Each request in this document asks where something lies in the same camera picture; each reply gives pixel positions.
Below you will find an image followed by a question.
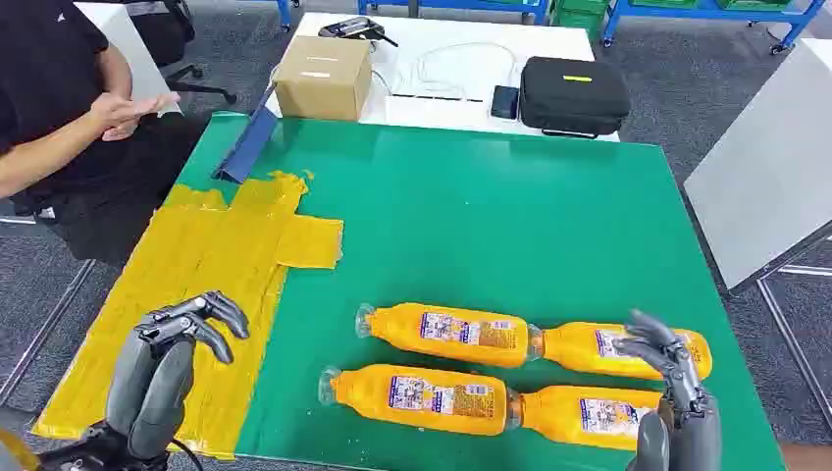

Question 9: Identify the person's right hand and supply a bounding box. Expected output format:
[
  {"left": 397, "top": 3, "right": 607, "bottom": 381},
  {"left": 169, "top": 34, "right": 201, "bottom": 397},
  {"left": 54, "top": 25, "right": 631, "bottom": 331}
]
[{"left": 87, "top": 93, "right": 142, "bottom": 142}]

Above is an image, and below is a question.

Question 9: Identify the person's left hand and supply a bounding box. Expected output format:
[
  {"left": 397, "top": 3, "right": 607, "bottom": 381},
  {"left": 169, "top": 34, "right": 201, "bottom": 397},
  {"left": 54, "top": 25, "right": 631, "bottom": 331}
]
[{"left": 127, "top": 90, "right": 182, "bottom": 120}]

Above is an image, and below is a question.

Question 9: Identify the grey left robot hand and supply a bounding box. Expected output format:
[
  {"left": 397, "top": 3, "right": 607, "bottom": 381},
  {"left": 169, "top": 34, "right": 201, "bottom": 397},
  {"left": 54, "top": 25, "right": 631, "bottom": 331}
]
[{"left": 103, "top": 290, "right": 251, "bottom": 461}]

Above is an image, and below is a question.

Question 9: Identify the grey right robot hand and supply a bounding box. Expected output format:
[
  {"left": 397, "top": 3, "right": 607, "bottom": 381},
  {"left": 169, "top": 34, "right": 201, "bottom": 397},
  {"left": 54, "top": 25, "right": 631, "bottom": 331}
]
[{"left": 611, "top": 309, "right": 723, "bottom": 471}]

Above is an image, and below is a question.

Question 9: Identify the black office chair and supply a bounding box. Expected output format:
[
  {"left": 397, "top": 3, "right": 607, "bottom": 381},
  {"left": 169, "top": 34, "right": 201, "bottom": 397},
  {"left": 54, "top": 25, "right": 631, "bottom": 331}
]
[{"left": 123, "top": 0, "right": 238, "bottom": 107}]

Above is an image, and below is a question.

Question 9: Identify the person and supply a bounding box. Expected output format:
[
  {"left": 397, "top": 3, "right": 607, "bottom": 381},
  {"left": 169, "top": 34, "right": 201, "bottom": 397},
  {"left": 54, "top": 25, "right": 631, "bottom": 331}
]
[{"left": 0, "top": 0, "right": 206, "bottom": 265}]

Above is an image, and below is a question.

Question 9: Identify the blue folded strip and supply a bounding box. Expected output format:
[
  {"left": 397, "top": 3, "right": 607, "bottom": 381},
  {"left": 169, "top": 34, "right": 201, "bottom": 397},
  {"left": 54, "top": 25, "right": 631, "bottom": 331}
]
[{"left": 212, "top": 84, "right": 282, "bottom": 185}]

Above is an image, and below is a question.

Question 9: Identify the orange drink bottle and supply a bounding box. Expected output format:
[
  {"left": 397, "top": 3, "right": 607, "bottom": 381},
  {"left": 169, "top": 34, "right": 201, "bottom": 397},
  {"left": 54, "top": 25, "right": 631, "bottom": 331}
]
[
  {"left": 355, "top": 301, "right": 544, "bottom": 370},
  {"left": 529, "top": 321, "right": 714, "bottom": 383},
  {"left": 318, "top": 363, "right": 521, "bottom": 438},
  {"left": 509, "top": 385, "right": 664, "bottom": 453}
]

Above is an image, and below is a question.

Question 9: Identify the yellow sheet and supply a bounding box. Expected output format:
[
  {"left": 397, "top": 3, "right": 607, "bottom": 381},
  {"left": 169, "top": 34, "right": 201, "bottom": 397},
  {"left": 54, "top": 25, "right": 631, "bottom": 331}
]
[{"left": 32, "top": 170, "right": 344, "bottom": 461}]

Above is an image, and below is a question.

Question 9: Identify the brown cardboard box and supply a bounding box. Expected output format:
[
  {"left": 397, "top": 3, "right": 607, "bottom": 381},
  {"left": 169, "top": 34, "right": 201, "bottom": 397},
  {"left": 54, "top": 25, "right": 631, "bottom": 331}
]
[{"left": 271, "top": 35, "right": 374, "bottom": 124}]

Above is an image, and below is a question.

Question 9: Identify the black handheld controller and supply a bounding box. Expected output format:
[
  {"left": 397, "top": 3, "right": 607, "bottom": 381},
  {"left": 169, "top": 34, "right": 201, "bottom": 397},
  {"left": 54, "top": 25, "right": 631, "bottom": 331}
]
[{"left": 318, "top": 17, "right": 399, "bottom": 49}]

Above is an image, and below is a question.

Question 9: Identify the white table with metal legs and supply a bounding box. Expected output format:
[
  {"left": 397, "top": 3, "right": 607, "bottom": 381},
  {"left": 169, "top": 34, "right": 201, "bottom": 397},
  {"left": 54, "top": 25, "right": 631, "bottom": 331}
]
[{"left": 682, "top": 37, "right": 832, "bottom": 431}]

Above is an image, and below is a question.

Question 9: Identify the green table mat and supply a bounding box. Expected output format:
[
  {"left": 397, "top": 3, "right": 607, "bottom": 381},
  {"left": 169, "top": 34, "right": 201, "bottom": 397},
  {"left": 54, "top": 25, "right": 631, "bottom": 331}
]
[{"left": 172, "top": 111, "right": 788, "bottom": 471}]

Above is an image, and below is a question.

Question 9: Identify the blue metal rack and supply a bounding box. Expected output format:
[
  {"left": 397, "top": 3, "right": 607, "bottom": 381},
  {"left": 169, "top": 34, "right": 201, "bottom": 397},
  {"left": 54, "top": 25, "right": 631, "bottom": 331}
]
[
  {"left": 600, "top": 0, "right": 827, "bottom": 57},
  {"left": 276, "top": 0, "right": 553, "bottom": 30}
]

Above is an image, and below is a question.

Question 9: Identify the dark flat phone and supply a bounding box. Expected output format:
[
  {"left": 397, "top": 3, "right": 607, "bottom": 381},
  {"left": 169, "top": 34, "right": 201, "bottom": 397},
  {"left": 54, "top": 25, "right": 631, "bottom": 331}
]
[{"left": 490, "top": 84, "right": 521, "bottom": 122}]

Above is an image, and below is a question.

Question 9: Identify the black carry case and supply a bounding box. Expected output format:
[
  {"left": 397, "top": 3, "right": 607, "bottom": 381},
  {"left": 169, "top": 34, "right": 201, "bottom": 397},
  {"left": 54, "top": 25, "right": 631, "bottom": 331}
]
[{"left": 518, "top": 56, "right": 633, "bottom": 139}]

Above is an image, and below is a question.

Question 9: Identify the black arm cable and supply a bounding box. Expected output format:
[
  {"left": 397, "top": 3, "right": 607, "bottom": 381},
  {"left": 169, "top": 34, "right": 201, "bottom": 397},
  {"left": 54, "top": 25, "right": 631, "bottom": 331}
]
[{"left": 170, "top": 439, "right": 206, "bottom": 471}]

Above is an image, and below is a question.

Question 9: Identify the metal table frame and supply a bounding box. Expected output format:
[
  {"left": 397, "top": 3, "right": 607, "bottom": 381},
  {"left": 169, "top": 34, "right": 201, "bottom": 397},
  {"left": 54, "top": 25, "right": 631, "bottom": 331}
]
[{"left": 0, "top": 258, "right": 97, "bottom": 405}]

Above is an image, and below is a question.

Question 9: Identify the white cable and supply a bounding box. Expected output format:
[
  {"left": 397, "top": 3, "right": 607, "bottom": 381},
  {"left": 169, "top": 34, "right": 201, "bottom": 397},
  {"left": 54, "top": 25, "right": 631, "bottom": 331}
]
[{"left": 390, "top": 41, "right": 521, "bottom": 104}]

